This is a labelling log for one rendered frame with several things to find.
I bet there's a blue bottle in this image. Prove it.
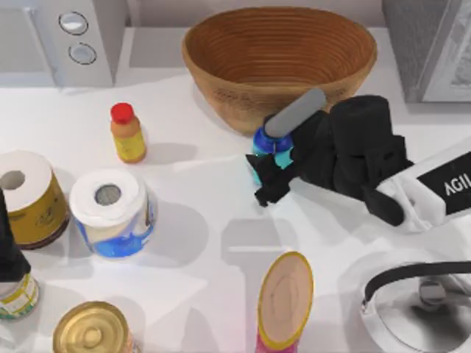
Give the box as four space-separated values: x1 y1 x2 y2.
251 124 296 185

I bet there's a brown woven basket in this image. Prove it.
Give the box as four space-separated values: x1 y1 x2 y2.
181 5 378 136

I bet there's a pink can with tan lid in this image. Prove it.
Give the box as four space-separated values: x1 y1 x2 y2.
255 251 315 353

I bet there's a yellow bottle with red cap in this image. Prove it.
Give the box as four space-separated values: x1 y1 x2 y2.
110 102 148 163

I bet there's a grey cabinet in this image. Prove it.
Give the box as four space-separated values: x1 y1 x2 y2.
381 0 471 104

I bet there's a toilet roll in blue wrap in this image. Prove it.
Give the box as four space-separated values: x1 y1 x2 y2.
68 168 158 259

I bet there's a small microwave knob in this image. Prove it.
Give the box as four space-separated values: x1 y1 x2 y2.
68 41 98 65

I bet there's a gold lidded can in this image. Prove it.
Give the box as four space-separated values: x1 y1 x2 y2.
52 300 141 353

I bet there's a toilet roll in yellow wrap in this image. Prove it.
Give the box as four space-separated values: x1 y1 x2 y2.
0 149 71 251

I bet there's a large microwave knob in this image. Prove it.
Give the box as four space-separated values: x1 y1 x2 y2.
58 11 90 36

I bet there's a pale microwave oven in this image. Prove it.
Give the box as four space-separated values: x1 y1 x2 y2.
0 0 128 88

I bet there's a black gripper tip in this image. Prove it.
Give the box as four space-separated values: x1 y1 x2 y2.
0 187 32 285

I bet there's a white kettle with black handle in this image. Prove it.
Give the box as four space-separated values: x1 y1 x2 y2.
338 257 471 353

